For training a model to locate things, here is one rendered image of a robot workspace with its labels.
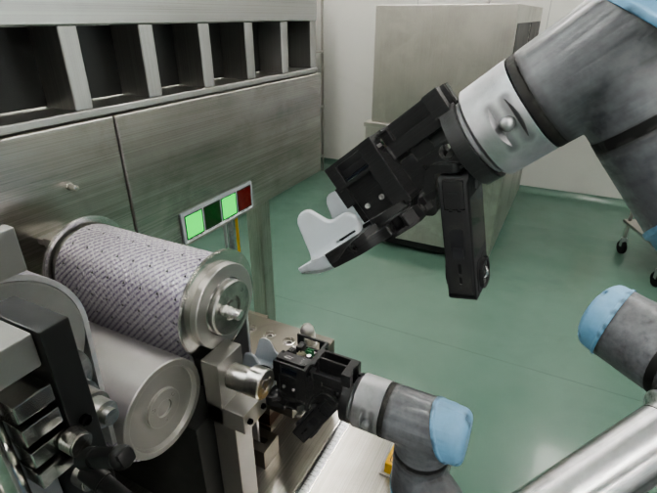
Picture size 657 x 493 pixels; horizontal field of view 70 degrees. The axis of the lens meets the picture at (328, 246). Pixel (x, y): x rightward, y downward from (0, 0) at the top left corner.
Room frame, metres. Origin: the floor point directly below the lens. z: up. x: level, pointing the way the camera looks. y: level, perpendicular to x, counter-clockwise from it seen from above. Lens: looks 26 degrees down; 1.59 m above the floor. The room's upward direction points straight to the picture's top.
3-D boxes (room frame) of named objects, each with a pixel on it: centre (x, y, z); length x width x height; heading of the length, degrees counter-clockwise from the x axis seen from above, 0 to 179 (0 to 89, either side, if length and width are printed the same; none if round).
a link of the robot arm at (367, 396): (0.48, -0.06, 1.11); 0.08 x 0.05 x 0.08; 153
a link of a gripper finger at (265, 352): (0.58, 0.10, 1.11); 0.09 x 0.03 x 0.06; 62
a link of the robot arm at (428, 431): (0.45, -0.13, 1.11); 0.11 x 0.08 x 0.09; 63
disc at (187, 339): (0.52, 0.14, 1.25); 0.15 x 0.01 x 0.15; 153
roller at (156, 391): (0.47, 0.31, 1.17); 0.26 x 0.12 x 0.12; 63
